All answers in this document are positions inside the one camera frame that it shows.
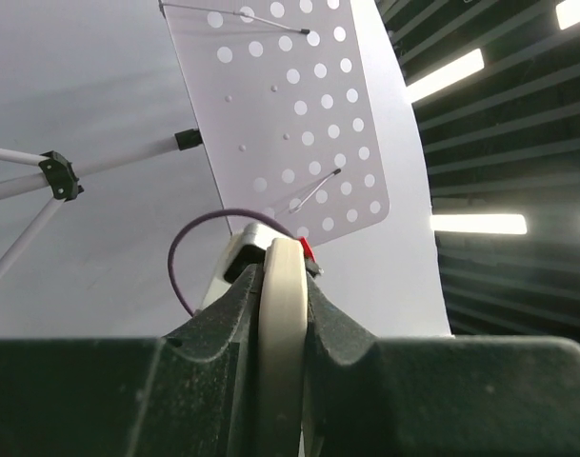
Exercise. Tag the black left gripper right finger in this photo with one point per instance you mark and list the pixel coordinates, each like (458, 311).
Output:
(436, 396)

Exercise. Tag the white music stand tripod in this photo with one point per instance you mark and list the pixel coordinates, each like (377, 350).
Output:
(61, 176)

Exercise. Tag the phone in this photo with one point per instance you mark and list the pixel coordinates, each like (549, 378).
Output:
(282, 330)

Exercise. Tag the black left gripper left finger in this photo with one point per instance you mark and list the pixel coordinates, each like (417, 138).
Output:
(189, 393)

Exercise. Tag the white perforated stand tray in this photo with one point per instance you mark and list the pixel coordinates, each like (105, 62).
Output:
(279, 95)

